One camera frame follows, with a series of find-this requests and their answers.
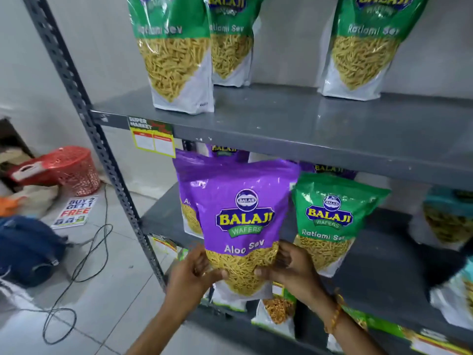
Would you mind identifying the red plastic basket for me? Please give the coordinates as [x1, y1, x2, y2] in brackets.
[7, 145, 101, 197]

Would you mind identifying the purple snack packet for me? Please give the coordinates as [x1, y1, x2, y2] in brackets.
[206, 144, 250, 164]
[172, 149, 207, 239]
[184, 159, 301, 303]
[299, 161, 358, 181]

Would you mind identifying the person's right hand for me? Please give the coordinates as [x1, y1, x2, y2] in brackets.
[254, 240, 326, 306]

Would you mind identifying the grey metal shelf rack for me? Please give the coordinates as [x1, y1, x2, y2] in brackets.
[21, 0, 473, 355]

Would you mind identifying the person's left forearm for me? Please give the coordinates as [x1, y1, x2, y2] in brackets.
[126, 290, 198, 355]

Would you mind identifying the person's left hand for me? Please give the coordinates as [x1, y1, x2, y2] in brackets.
[165, 244, 229, 312]

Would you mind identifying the person's right forearm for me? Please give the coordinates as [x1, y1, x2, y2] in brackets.
[310, 290, 389, 355]

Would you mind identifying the white green snack packet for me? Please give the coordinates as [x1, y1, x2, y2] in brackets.
[201, 288, 249, 313]
[251, 284, 297, 339]

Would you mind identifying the printed offer sign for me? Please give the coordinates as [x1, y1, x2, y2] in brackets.
[51, 195, 99, 230]

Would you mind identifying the green yellow snack packet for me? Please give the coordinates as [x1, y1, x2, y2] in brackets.
[327, 306, 473, 355]

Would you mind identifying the beige cloth bag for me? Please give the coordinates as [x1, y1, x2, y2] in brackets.
[7, 185, 60, 219]

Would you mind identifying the black cable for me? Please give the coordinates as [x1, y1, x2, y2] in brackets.
[41, 184, 114, 346]

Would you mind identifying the blue bag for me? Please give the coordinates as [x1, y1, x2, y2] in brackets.
[0, 216, 69, 289]

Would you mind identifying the gold bangle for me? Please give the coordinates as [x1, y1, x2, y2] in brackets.
[324, 293, 345, 335]

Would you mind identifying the orange cloth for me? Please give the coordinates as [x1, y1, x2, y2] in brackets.
[0, 197, 21, 218]

